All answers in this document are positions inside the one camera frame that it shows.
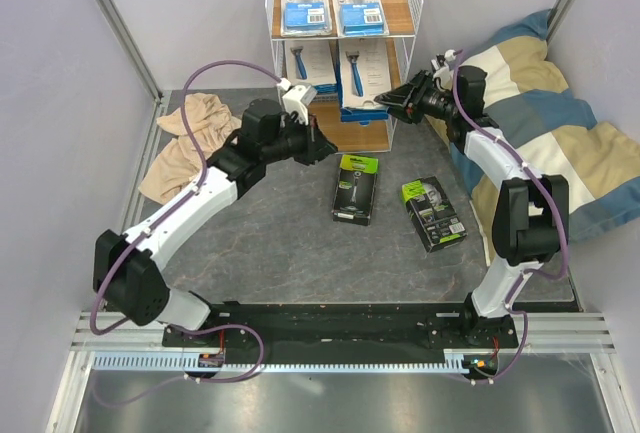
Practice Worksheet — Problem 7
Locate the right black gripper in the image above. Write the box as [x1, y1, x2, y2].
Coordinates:
[375, 69, 458, 125]

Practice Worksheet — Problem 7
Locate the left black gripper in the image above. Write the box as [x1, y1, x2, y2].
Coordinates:
[263, 112, 339, 167]

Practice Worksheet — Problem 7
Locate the Harry's razor box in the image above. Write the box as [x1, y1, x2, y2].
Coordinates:
[337, 38, 392, 125]
[284, 40, 337, 94]

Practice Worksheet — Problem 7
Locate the Gillette razor white card pack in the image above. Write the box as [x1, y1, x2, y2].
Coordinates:
[332, 0, 389, 38]

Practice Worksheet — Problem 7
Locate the blue Gillette razor blister pack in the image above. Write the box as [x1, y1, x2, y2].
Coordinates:
[281, 0, 332, 37]

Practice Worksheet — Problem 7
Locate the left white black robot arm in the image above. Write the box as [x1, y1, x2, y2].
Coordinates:
[93, 92, 337, 346]

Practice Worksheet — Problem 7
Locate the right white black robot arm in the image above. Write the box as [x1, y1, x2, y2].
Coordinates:
[375, 65, 569, 347]

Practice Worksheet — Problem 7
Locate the black green Gillette razor box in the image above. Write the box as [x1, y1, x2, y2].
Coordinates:
[332, 154, 379, 226]

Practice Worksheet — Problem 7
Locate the blue beige checkered pillow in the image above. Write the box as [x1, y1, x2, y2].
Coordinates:
[409, 8, 640, 244]

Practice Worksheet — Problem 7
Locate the black green razor box portrait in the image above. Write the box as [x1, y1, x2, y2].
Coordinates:
[401, 176, 467, 253]

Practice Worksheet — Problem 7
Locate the beige crumpled cloth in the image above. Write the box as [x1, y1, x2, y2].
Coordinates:
[138, 93, 241, 205]

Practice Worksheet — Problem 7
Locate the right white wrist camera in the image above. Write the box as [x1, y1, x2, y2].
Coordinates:
[431, 49, 462, 91]

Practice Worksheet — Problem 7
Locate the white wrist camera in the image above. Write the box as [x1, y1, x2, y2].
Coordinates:
[276, 78, 317, 125]
[431, 49, 462, 91]

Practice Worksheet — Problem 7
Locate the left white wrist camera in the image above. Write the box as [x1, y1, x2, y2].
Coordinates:
[276, 78, 317, 125]

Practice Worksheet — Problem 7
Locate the white wire wooden shelf unit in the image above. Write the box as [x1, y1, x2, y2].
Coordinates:
[265, 0, 424, 154]

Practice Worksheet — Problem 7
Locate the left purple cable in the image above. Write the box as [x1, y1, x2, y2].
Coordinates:
[89, 60, 281, 407]

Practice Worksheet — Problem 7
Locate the purple cable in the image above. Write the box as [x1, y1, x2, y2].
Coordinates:
[449, 50, 571, 388]
[89, 60, 281, 407]

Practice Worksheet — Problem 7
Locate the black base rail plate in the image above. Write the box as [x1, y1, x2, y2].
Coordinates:
[162, 301, 519, 363]

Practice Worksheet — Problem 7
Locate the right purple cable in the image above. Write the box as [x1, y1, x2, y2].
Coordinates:
[449, 50, 571, 388]

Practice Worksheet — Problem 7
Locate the light blue slotted cable duct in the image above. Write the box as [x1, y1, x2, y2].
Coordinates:
[92, 351, 499, 374]

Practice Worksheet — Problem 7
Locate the aluminium frame rail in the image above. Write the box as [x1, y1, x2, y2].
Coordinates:
[67, 0, 165, 100]

